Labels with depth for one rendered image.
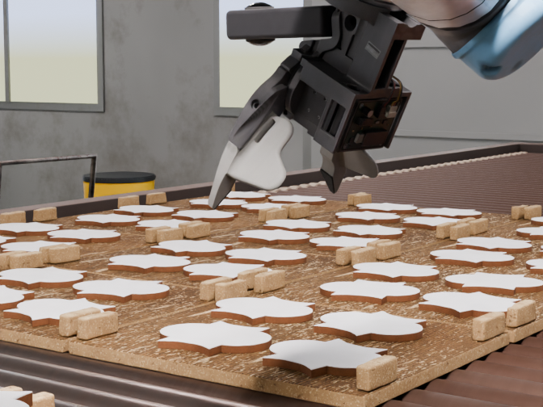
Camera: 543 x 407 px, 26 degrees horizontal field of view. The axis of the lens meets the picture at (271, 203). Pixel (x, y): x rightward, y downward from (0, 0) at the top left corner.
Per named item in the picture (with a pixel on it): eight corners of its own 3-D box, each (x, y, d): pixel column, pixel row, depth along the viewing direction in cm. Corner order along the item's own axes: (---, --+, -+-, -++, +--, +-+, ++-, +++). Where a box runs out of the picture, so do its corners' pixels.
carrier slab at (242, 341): (364, 413, 117) (364, 370, 116) (68, 354, 140) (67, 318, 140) (510, 344, 145) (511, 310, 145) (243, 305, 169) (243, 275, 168)
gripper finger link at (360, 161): (367, 220, 103) (357, 149, 96) (322, 185, 106) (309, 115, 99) (393, 199, 104) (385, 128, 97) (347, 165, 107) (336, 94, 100)
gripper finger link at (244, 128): (231, 140, 92) (306, 57, 92) (219, 130, 92) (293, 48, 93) (254, 166, 96) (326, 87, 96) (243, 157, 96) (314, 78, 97)
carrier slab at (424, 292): (515, 343, 146) (515, 308, 145) (247, 304, 169) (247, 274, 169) (610, 297, 174) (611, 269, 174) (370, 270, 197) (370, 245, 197)
